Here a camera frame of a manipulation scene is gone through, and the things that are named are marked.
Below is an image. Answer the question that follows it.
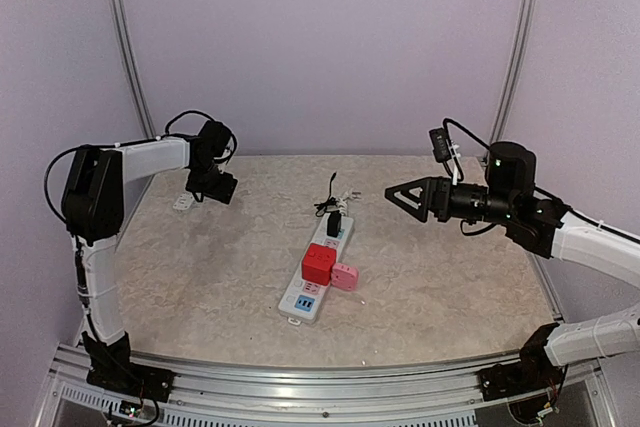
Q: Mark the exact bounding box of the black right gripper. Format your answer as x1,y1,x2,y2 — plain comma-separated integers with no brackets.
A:
386,175,518,224

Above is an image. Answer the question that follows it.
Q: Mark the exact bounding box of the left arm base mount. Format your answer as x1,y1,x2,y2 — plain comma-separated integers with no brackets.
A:
86,360,176,403

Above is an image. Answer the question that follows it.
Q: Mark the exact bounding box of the left aluminium frame post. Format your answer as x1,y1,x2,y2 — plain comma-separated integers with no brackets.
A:
109,0,158,139

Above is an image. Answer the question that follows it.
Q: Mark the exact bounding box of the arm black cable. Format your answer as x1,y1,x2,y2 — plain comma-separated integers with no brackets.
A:
442,117,640,243
43,109,239,228

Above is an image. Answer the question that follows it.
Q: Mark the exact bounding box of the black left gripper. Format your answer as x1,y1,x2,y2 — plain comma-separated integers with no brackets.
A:
187,160,239,204

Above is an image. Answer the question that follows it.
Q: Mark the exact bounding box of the red cube socket adapter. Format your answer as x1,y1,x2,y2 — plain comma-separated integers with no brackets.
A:
301,243,337,286

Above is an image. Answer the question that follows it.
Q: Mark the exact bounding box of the small circuit board with led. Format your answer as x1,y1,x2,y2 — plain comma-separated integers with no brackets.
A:
117,400,146,420

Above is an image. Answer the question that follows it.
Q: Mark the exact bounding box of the front aluminium rail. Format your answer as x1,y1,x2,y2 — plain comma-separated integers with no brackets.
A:
31,345,620,426

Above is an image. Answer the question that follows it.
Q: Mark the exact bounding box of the white power strip cord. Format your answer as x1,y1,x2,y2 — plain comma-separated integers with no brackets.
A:
332,189,362,216

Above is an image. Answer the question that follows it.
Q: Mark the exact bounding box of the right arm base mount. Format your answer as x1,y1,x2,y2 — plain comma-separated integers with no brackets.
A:
477,359,562,401

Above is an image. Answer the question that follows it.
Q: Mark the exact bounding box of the pink cube plug adapter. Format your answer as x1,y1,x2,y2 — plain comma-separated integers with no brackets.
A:
330,263,359,291

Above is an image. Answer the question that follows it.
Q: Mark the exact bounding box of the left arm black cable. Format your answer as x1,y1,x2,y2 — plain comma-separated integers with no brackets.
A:
43,109,239,228

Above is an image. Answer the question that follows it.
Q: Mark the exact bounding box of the black power adapter with cable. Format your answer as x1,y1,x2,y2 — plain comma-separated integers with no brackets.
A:
314,172,343,238

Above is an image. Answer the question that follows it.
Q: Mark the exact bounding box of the aluminium frame post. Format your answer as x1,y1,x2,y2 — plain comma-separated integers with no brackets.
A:
109,0,158,139
489,0,536,144

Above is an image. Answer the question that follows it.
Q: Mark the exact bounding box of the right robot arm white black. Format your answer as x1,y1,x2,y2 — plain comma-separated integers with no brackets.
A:
384,141,639,391

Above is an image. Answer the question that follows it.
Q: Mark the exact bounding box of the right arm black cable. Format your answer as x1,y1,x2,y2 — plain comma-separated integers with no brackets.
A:
442,117,640,243

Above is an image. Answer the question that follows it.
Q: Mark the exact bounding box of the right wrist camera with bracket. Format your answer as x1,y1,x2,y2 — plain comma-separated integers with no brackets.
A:
429,127,464,184

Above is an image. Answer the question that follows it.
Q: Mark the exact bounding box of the white plug adapter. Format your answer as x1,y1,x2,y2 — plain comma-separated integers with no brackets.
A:
173,192,196,212

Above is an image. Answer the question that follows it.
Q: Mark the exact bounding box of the white multicolour power strip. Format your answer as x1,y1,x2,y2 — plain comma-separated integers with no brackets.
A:
278,214,354,326

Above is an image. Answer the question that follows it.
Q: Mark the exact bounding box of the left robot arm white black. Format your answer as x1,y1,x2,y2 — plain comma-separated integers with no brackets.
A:
61,118,238,392

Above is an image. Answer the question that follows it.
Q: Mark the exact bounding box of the right aluminium frame post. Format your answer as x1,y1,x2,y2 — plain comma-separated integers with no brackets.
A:
489,0,536,144

